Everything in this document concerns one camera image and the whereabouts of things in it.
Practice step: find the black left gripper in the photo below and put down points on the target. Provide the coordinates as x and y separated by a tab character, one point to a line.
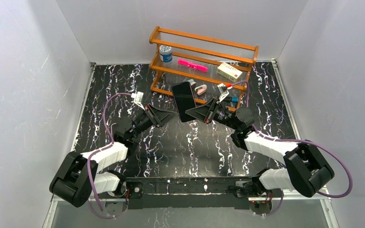
152	115

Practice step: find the phone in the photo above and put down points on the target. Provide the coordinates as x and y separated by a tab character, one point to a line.
184	100

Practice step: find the orange wooden shelf rack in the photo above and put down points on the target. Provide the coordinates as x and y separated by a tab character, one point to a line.
198	57

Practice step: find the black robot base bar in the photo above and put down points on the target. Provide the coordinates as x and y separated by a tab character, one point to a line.
242	193

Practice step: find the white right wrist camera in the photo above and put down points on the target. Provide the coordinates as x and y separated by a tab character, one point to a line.
224	91

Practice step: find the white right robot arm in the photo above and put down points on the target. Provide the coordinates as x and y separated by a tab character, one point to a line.
305	168

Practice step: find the pink plastic ruler case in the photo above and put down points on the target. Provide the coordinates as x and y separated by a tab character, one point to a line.
192	65

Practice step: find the white cardboard box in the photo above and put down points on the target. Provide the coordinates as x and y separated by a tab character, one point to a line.
229	72

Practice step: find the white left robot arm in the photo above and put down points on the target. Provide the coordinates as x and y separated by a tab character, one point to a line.
81	175

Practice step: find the light blue stapler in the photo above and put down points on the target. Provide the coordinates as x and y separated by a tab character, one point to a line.
192	82

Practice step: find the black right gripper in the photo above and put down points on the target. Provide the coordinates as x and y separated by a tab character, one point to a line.
211	111

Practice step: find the blue round jar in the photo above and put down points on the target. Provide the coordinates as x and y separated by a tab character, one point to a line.
166	53

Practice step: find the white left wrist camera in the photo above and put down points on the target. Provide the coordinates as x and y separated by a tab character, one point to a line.
137	99

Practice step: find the blue capped marker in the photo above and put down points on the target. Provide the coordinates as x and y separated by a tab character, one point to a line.
234	99

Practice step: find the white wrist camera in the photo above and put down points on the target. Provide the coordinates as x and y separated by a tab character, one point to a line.
137	99
224	91

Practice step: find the pink small stapler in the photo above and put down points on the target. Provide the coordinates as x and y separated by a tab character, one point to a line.
200	89

